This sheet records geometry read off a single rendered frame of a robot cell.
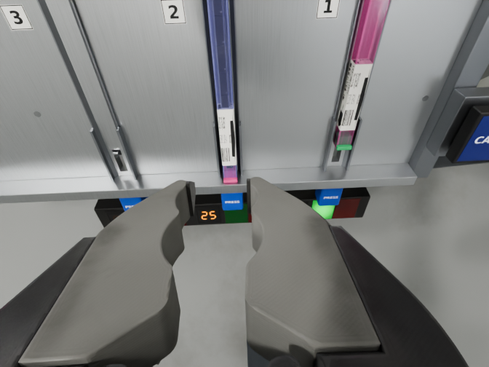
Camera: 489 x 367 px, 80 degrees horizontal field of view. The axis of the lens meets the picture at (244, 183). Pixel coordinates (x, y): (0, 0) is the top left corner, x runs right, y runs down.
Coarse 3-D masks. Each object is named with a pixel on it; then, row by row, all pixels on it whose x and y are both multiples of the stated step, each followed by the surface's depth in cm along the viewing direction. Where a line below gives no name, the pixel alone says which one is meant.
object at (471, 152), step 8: (488, 120) 23; (480, 128) 23; (488, 128) 23; (472, 136) 24; (480, 136) 24; (488, 136) 24; (472, 144) 24; (480, 144) 24; (488, 144) 24; (464, 152) 25; (472, 152) 25; (480, 152) 25; (488, 152) 25; (464, 160) 25; (472, 160) 25
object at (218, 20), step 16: (208, 0) 19; (224, 0) 19; (208, 16) 20; (224, 16) 20; (224, 32) 21; (224, 48) 21; (224, 64) 22; (224, 80) 23; (224, 96) 24; (224, 176) 30
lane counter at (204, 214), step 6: (198, 210) 37; (204, 210) 37; (210, 210) 37; (216, 210) 37; (198, 216) 37; (204, 216) 37; (210, 216) 37; (216, 216) 37; (198, 222) 38; (204, 222) 38; (210, 222) 38; (216, 222) 38
